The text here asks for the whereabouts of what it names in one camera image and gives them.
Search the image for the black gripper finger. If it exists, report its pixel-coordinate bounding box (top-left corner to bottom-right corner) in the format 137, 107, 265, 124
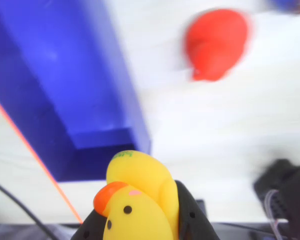
174, 179, 221, 240
69, 207, 108, 240

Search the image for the thin servo wire bundle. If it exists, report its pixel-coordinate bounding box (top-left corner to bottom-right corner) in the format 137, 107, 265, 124
264, 189, 285, 240

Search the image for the red rubber duck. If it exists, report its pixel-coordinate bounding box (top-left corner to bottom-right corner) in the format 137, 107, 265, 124
183, 8, 253, 82

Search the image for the orange tape strip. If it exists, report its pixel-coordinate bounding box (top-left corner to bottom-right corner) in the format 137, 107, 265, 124
0, 91, 85, 225

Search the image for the yellow rubber duck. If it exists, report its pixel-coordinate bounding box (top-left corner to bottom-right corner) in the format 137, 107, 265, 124
93, 149, 180, 240

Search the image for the long black cable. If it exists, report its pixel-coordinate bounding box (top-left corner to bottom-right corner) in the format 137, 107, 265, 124
0, 176, 60, 240

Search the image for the blue rubber duck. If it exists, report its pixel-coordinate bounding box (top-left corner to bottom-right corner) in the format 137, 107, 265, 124
267, 0, 300, 15

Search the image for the blue plastic box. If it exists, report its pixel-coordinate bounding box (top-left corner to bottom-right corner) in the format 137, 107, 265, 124
0, 0, 152, 183

